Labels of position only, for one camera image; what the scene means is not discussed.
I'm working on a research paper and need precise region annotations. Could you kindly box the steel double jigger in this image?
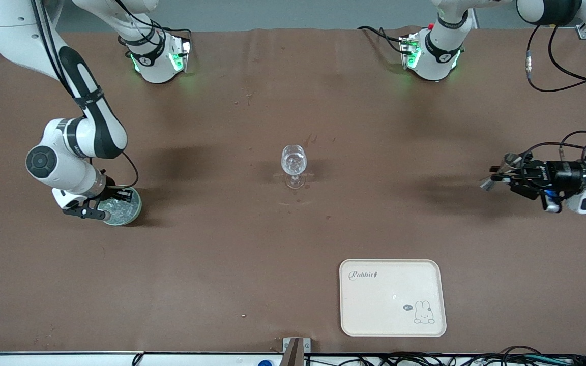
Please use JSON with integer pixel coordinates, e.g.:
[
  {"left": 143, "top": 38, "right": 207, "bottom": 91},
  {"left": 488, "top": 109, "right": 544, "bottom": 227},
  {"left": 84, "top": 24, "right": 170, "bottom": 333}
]
[{"left": 480, "top": 152, "right": 525, "bottom": 193}]

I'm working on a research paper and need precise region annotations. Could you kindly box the green round bowl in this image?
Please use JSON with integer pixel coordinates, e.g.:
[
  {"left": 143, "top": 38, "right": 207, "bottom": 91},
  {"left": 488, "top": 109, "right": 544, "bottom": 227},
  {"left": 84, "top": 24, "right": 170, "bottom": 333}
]
[{"left": 101, "top": 189, "right": 142, "bottom": 227}]

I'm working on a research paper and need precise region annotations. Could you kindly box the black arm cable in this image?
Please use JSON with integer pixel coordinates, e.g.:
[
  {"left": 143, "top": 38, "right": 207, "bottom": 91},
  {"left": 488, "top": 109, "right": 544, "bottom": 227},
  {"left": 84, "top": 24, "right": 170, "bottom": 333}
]
[
  {"left": 525, "top": 24, "right": 586, "bottom": 176},
  {"left": 28, "top": 0, "right": 140, "bottom": 190}
]

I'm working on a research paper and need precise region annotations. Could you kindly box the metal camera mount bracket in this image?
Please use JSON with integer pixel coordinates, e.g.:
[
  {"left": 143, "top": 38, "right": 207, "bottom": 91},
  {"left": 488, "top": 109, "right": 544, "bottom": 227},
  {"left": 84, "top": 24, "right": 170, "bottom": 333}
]
[{"left": 282, "top": 337, "right": 311, "bottom": 366}]

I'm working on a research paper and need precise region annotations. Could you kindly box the cream rabbit print tray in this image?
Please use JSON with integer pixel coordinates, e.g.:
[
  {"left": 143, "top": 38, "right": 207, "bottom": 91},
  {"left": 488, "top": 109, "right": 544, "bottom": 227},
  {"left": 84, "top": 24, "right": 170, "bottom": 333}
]
[{"left": 339, "top": 259, "right": 447, "bottom": 338}]

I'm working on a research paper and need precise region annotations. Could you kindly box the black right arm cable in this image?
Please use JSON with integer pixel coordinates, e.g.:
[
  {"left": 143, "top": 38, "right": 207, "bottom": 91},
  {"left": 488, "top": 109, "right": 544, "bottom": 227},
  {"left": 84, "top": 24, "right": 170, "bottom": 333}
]
[{"left": 28, "top": 0, "right": 140, "bottom": 190}]

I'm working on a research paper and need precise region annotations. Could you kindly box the tangled black cable bundle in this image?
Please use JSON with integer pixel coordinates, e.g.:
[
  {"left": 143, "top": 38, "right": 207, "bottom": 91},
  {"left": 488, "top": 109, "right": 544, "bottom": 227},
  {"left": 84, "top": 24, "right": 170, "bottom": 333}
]
[{"left": 303, "top": 346, "right": 586, "bottom": 366}]

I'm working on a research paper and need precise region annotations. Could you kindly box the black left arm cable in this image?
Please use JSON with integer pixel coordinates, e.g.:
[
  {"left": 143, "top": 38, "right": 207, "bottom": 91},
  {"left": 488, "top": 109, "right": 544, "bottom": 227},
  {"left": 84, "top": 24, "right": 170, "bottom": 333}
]
[{"left": 525, "top": 24, "right": 586, "bottom": 176}]

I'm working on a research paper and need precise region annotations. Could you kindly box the metal base connector box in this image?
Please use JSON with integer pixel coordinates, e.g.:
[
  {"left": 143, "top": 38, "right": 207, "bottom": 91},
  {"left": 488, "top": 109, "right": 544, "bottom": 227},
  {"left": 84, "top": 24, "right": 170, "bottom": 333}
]
[
  {"left": 168, "top": 37, "right": 193, "bottom": 73},
  {"left": 399, "top": 33, "right": 422, "bottom": 70}
]

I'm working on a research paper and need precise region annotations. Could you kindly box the clear stemmed wine glass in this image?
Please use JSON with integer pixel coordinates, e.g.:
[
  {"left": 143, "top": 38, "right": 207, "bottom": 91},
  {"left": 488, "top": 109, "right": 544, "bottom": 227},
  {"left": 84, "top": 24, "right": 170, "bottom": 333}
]
[{"left": 280, "top": 144, "right": 308, "bottom": 190}]

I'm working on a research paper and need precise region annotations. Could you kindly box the heap of clear ice cubes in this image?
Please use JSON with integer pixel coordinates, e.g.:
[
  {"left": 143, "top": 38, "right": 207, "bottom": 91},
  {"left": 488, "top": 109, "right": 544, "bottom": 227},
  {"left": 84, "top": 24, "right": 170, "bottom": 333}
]
[{"left": 105, "top": 199, "right": 139, "bottom": 223}]

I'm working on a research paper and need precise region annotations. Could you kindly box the brown table cover mat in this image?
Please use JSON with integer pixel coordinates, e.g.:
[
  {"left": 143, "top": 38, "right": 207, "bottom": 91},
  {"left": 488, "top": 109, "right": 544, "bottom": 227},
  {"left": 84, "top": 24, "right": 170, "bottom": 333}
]
[{"left": 0, "top": 26, "right": 586, "bottom": 355}]

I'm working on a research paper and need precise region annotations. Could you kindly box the black base cable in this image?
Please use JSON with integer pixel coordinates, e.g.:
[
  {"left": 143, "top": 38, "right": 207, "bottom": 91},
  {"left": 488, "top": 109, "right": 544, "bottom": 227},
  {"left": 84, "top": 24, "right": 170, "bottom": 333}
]
[
  {"left": 157, "top": 24, "right": 193, "bottom": 44},
  {"left": 357, "top": 25, "right": 406, "bottom": 55}
]

